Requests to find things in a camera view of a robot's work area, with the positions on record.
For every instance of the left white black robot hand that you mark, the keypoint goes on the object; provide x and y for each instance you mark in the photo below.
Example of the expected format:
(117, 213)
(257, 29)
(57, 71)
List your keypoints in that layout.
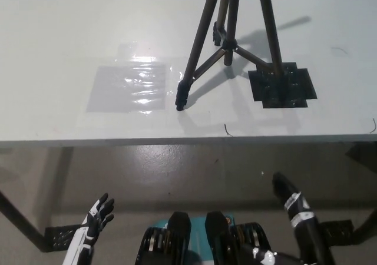
(87, 235)

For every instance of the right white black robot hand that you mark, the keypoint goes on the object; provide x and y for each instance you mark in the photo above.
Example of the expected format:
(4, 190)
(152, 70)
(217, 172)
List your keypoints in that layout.
(303, 215)

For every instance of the bronze black camera tripod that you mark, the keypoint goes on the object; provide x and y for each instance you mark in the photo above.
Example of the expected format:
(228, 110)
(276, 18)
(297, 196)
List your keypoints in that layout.
(203, 29)

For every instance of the black metal table leg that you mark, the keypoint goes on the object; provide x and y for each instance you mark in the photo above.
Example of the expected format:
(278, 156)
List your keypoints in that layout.
(365, 223)
(20, 218)

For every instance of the black teal robot torso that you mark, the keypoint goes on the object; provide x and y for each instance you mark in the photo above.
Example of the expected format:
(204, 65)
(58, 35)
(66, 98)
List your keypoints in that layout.
(216, 241)

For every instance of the thin dark thread scrap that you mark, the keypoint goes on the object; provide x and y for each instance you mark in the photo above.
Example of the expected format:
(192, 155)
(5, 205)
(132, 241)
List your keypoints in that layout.
(226, 131)

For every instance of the black tape patch on table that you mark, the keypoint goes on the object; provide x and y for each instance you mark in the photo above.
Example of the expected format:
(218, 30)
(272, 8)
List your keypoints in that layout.
(300, 88)

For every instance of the clear tape patch on table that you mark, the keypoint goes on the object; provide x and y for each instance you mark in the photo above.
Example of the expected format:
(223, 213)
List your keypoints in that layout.
(126, 91)

